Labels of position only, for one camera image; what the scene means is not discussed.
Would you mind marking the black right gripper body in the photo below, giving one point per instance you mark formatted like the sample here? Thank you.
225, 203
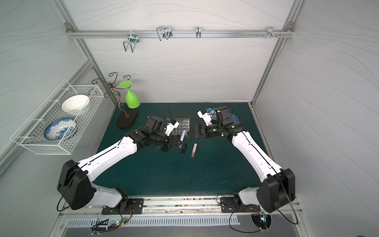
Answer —
200, 131

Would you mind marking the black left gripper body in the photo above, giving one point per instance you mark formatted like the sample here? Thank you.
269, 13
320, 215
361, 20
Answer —
170, 140

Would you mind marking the pink lip gloss tube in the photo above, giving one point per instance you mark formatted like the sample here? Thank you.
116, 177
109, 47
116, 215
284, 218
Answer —
194, 150

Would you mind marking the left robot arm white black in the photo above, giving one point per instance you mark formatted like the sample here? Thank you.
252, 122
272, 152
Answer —
76, 179

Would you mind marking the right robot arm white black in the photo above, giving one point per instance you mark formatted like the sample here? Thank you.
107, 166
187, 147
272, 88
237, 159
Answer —
277, 187

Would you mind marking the clear acrylic lipstick organizer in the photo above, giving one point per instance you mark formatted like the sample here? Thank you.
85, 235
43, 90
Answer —
184, 125

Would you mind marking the black lipstick tube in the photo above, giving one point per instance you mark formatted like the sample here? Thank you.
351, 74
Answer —
184, 148

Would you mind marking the light blue bowl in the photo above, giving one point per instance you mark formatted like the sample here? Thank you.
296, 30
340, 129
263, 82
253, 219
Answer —
235, 118

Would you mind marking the copper scroll glass stand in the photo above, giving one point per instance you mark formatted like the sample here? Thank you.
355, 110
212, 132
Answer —
127, 115

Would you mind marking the green plastic wine glass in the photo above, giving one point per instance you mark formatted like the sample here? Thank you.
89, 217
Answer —
131, 98

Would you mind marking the white bowl in basket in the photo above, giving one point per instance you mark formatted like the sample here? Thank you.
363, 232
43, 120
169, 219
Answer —
75, 104

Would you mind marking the blue patterned bowl in basket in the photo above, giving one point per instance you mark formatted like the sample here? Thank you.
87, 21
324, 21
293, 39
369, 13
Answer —
61, 128

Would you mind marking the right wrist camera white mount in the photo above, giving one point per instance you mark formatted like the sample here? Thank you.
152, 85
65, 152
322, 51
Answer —
206, 114

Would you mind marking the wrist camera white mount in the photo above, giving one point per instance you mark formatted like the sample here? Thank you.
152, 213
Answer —
206, 114
170, 126

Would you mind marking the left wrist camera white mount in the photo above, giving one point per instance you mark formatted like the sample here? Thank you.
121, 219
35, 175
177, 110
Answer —
170, 126

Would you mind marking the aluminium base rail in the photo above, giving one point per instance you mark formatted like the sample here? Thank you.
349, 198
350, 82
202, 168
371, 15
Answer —
174, 205

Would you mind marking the small metal clip on rail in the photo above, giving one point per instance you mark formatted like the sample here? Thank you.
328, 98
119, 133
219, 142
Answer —
198, 32

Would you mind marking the metal double hook on rail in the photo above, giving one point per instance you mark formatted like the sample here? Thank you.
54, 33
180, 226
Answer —
164, 32

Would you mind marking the white wire basket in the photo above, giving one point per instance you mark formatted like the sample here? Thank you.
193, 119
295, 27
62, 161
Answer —
30, 134

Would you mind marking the metal hook right on rail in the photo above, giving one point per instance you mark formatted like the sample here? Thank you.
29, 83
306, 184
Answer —
270, 33

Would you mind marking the aluminium top rail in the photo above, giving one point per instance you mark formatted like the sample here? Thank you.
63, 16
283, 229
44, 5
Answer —
176, 34

